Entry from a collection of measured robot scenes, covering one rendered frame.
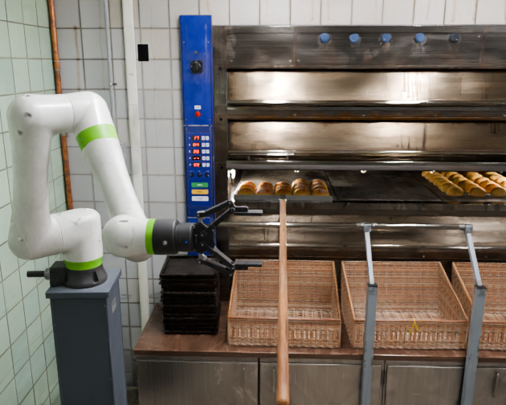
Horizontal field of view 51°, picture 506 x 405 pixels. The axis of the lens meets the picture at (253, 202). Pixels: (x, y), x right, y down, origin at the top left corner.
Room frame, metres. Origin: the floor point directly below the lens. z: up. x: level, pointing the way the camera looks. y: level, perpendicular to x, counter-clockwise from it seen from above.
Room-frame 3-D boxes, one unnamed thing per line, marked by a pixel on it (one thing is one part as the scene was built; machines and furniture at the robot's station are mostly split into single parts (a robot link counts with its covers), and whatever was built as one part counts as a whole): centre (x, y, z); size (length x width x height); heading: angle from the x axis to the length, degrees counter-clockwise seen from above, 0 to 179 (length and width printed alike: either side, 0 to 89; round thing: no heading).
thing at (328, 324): (2.55, -0.16, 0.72); 0.56 x 0.49 x 0.28; 87
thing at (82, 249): (1.68, 0.58, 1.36); 0.16 x 0.13 x 0.19; 132
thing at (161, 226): (1.29, 0.22, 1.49); 0.12 x 0.06 x 0.09; 177
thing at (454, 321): (2.53, -0.76, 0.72); 0.56 x 0.49 x 0.28; 89
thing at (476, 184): (3.21, -1.36, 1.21); 0.61 x 0.48 x 0.06; 178
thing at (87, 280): (1.68, 0.63, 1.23); 0.26 x 0.15 x 0.06; 92
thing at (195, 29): (3.76, 0.25, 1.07); 1.93 x 0.16 x 2.15; 178
